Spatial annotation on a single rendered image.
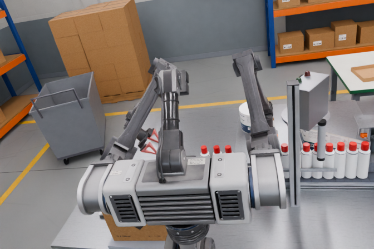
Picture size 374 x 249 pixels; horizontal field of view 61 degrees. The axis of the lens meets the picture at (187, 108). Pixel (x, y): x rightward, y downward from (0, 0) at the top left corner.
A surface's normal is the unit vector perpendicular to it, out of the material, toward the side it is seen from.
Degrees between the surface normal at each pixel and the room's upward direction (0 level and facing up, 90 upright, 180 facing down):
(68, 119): 93
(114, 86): 90
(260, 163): 0
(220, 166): 0
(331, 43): 90
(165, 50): 90
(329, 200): 0
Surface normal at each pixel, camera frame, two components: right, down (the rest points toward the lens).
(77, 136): 0.21, 0.49
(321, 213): -0.18, -0.86
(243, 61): -0.37, -0.37
